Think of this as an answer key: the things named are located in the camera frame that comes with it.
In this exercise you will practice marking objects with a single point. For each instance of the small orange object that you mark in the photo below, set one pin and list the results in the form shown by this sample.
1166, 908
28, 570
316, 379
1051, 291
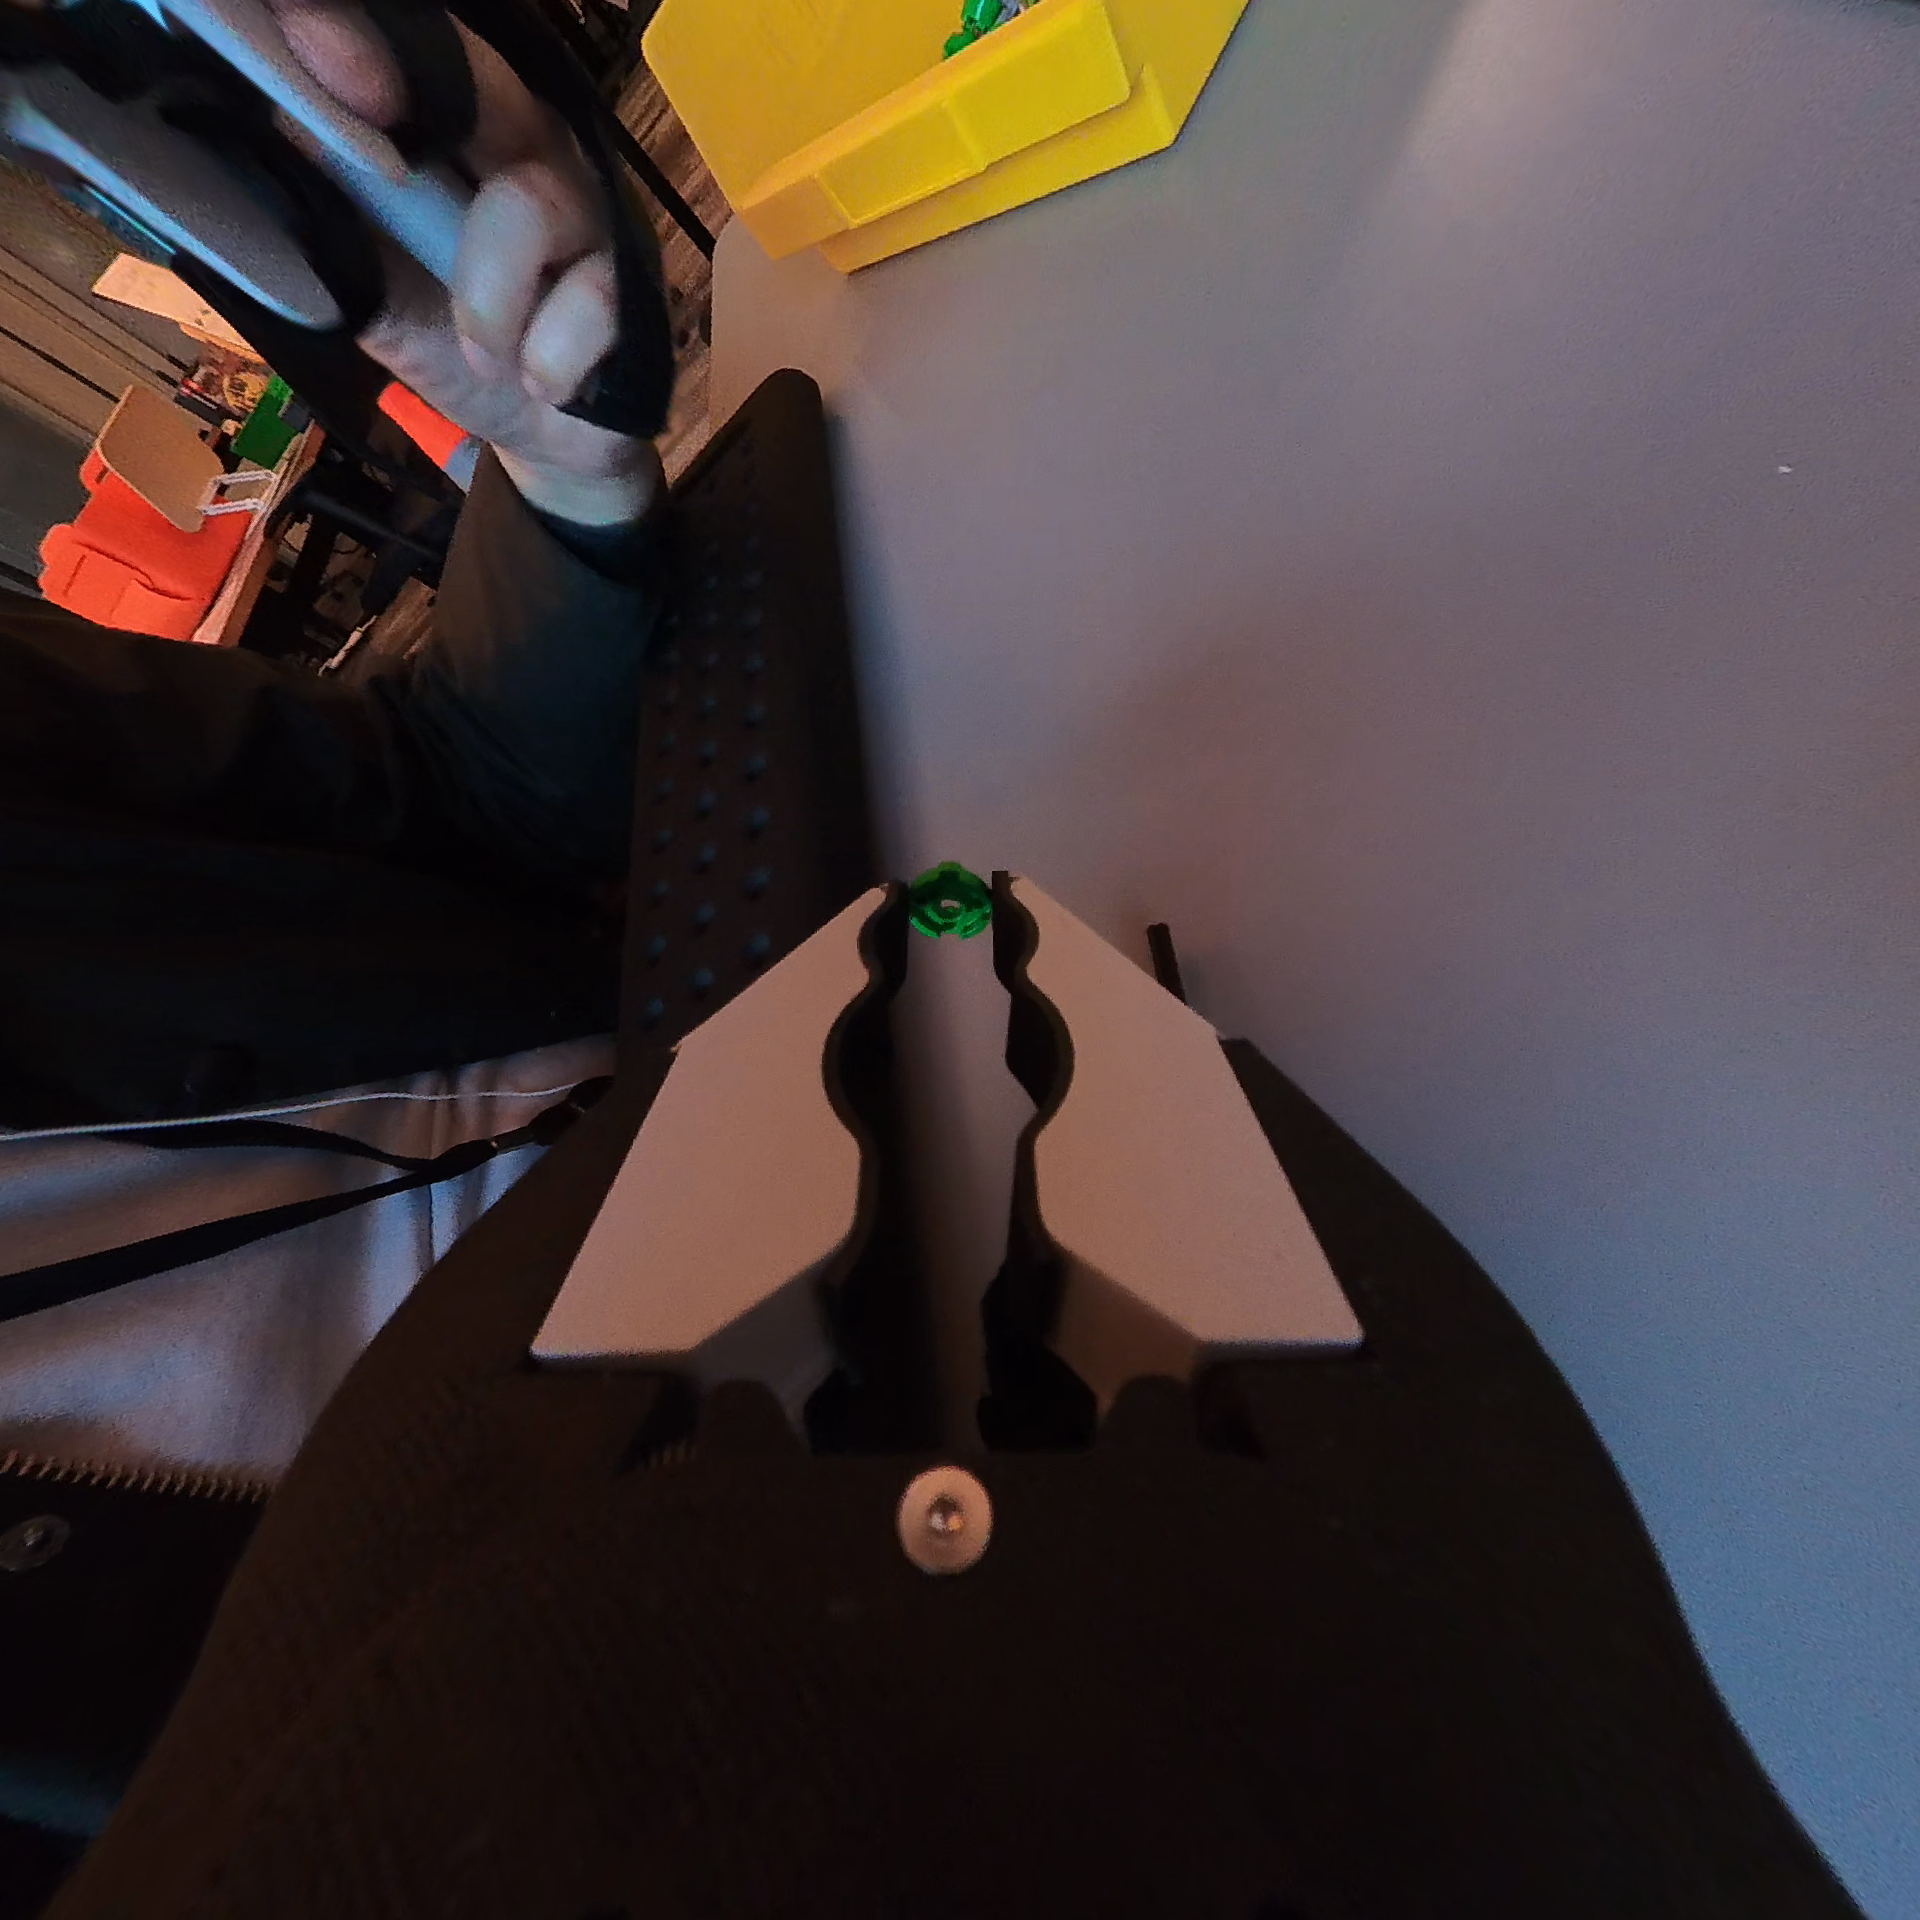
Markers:
424, 424

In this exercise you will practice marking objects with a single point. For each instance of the small green plastic piece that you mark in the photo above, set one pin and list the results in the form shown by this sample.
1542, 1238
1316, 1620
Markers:
949, 902

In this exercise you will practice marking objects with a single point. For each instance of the dark zipper jacket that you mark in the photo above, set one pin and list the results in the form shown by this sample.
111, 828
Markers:
91, 1651

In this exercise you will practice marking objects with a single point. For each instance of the yellow plastic bin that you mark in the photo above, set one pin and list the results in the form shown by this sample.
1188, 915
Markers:
961, 120

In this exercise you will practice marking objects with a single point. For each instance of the green object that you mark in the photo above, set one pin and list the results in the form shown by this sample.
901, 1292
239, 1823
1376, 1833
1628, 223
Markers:
268, 424

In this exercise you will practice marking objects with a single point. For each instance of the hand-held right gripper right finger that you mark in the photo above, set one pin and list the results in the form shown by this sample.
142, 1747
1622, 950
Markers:
1172, 1185

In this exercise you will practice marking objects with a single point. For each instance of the person's left forearm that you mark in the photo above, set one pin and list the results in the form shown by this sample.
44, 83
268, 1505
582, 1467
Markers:
375, 780

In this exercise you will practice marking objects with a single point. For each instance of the person's left hand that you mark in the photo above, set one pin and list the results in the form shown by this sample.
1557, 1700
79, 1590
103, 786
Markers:
517, 300

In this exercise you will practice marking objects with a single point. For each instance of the pile of green plastic pieces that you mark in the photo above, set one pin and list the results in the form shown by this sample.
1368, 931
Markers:
984, 24

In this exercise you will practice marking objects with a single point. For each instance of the person's grey shirt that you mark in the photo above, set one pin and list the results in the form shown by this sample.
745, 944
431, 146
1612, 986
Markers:
196, 1350

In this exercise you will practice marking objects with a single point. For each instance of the black perforated board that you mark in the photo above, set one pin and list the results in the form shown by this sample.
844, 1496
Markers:
744, 674

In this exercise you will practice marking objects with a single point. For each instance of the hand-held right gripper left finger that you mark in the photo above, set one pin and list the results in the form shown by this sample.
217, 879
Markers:
720, 1185

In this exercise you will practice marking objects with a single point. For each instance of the orange plastic bin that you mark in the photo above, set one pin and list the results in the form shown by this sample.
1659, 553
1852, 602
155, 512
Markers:
129, 563

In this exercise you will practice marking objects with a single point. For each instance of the white card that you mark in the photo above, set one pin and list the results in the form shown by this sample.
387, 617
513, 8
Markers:
158, 451

